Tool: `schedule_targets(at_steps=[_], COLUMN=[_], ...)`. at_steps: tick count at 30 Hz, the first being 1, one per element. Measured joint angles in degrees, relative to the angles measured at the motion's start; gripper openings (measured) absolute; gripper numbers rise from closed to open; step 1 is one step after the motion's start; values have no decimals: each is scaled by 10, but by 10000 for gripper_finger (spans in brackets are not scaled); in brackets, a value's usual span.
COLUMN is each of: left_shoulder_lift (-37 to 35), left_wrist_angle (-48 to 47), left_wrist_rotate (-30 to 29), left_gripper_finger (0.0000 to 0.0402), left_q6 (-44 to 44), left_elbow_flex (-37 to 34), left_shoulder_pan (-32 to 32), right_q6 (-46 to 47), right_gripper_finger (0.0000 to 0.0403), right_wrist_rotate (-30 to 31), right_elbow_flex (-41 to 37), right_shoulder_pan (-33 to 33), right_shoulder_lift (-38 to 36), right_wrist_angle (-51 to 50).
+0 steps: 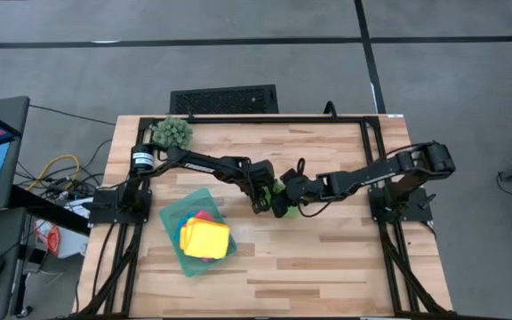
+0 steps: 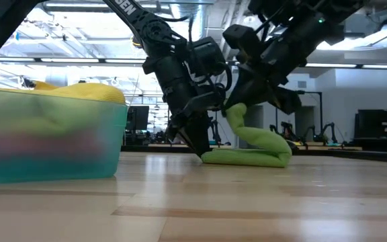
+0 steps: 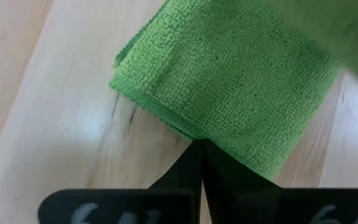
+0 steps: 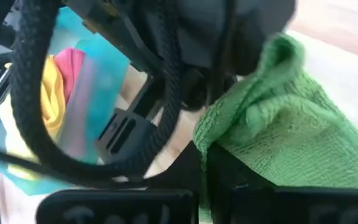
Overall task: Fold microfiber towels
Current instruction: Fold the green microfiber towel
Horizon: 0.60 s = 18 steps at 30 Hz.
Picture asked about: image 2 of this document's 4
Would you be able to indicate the yellow microfiber towel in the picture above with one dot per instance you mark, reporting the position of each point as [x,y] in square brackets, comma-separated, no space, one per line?
[86,91]

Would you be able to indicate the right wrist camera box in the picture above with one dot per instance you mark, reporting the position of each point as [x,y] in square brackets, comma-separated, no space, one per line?
[242,38]

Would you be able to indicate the translucent teal plastic bin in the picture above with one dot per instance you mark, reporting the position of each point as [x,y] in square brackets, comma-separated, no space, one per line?
[52,141]

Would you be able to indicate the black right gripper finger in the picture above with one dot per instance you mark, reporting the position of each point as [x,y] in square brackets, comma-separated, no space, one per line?
[247,90]

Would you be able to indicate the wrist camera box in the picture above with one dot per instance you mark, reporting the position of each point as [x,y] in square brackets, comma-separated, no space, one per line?
[207,55]
[242,38]

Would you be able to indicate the light wooden workbench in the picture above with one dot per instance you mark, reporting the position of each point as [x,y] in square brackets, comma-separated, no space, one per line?
[331,147]

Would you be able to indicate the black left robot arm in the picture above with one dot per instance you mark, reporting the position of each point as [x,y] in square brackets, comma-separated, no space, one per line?
[139,20]

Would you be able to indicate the silver spiral air duct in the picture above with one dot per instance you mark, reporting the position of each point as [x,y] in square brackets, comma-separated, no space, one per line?
[193,17]

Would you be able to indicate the black storage cabinet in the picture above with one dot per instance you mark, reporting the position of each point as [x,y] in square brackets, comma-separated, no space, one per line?
[380,129]

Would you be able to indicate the grey wall vent grille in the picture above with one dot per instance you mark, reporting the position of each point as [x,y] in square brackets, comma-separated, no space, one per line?
[301,84]

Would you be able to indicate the green microfiber towel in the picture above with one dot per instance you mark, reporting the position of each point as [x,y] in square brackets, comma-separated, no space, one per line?
[257,144]

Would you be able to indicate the black background robot arm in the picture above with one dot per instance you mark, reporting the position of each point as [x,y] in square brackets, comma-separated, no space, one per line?
[324,132]
[286,131]
[215,131]

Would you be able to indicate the black background monitor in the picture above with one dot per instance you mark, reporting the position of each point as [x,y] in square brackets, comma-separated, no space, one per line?
[138,117]

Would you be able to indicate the black gantry frame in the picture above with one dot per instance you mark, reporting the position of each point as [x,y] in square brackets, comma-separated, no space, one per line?
[316,111]

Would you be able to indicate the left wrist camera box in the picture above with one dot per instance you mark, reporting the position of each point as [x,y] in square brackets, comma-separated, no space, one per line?
[207,55]

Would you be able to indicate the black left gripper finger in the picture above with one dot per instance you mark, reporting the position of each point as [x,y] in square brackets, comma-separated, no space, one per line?
[195,138]

